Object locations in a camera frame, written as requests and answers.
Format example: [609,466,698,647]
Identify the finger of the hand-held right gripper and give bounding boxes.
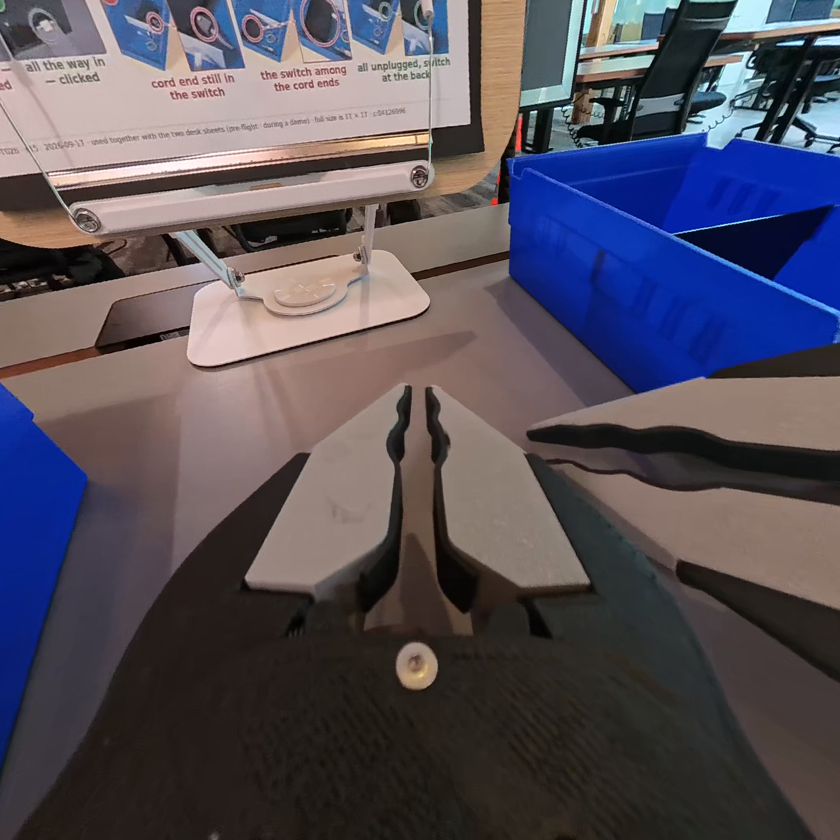
[527,373,840,490]
[548,459,840,614]

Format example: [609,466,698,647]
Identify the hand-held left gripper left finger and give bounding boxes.
[244,382,414,616]

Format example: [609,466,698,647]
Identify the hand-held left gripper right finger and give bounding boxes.
[424,385,593,613]

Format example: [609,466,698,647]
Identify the blue plastic bin with divider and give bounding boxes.
[507,133,840,393]

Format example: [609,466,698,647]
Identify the white document stand wooden board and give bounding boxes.
[0,0,527,367]

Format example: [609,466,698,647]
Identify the black mesh office chair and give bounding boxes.
[576,0,741,147]

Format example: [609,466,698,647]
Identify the wooden top table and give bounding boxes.
[576,38,746,126]
[718,18,840,144]

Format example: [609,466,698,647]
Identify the instruction sheet on board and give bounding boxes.
[0,0,488,212]

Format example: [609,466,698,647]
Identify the dark framed panel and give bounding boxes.
[520,0,589,110]

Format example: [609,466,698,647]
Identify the printed instruction sheet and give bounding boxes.
[0,0,473,179]

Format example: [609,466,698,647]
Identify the black desk cable cover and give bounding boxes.
[95,287,206,349]

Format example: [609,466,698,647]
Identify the black coiled cable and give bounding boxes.
[560,98,593,144]

